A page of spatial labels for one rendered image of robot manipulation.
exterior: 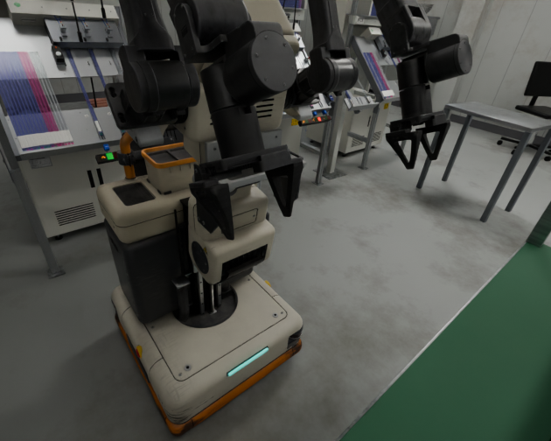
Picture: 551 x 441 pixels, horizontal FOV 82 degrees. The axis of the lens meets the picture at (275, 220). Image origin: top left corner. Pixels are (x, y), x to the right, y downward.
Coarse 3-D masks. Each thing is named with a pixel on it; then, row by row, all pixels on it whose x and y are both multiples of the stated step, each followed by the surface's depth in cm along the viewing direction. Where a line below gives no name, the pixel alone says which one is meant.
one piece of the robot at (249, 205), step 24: (288, 96) 82; (192, 120) 68; (264, 120) 80; (192, 144) 83; (240, 192) 91; (192, 216) 90; (240, 216) 91; (264, 216) 99; (192, 240) 95; (216, 240) 90; (240, 240) 91; (264, 240) 97; (216, 264) 89
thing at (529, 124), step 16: (448, 112) 275; (464, 112) 262; (480, 112) 257; (496, 112) 261; (512, 112) 266; (464, 128) 304; (528, 128) 227; (544, 128) 235; (432, 144) 292; (544, 144) 255; (512, 160) 241; (448, 176) 332; (528, 176) 269; (496, 192) 255; (512, 208) 287
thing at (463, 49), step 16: (400, 32) 59; (400, 48) 60; (416, 48) 59; (432, 48) 58; (448, 48) 55; (464, 48) 55; (432, 64) 57; (448, 64) 55; (464, 64) 55; (432, 80) 59
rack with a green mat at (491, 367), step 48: (528, 240) 74; (480, 288) 60; (528, 288) 61; (480, 336) 50; (528, 336) 51; (432, 384) 43; (480, 384) 44; (528, 384) 44; (384, 432) 38; (432, 432) 38; (480, 432) 38; (528, 432) 39
